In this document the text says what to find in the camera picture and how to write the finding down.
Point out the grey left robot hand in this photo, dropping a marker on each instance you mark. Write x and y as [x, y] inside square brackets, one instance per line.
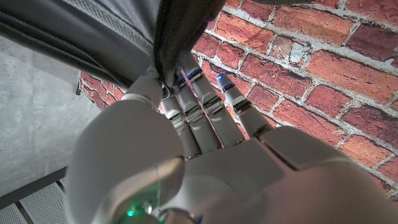
[233, 180]

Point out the grey perforated metal panel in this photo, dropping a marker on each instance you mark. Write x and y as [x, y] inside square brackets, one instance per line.
[37, 205]

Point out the black backpack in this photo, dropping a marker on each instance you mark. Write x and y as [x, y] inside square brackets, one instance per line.
[109, 37]

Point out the red brick print backdrop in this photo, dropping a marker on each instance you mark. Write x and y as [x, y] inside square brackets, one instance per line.
[311, 62]

